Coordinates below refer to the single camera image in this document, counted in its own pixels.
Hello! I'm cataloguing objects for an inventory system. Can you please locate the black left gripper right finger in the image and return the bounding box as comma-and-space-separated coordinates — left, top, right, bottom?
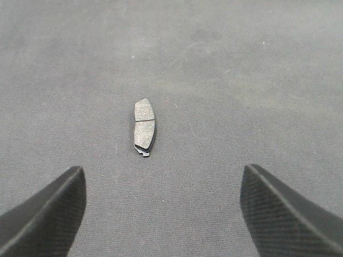
240, 164, 342, 256

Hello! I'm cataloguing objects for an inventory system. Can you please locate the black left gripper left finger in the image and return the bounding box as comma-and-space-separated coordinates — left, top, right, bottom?
1, 167, 86, 256

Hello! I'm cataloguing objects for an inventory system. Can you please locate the brake pad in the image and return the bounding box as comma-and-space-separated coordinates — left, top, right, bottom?
134, 98, 156, 157

